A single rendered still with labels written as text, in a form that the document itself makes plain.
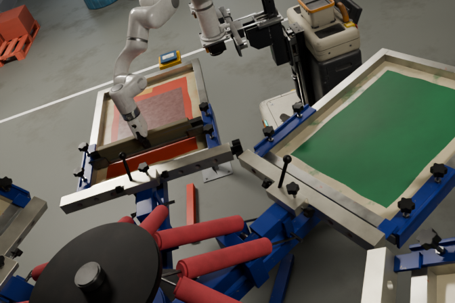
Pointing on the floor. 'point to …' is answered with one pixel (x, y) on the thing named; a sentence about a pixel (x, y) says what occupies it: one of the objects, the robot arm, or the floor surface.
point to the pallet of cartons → (17, 28)
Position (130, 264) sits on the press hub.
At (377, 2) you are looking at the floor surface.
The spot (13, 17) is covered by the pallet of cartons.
